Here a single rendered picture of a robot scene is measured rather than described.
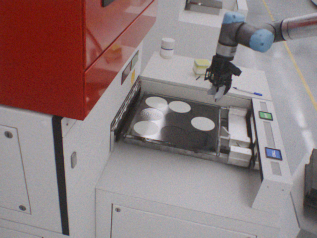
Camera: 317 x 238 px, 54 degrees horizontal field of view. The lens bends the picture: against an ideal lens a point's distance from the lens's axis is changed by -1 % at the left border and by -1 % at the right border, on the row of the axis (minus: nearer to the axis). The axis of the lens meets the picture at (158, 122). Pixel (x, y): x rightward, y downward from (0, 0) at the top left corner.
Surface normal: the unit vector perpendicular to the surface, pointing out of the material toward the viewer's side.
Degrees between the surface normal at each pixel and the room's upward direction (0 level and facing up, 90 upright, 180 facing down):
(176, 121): 0
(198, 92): 90
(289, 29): 88
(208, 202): 0
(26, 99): 90
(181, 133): 0
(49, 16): 90
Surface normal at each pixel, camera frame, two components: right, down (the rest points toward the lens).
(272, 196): -0.18, 0.53
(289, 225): 0.11, -0.83
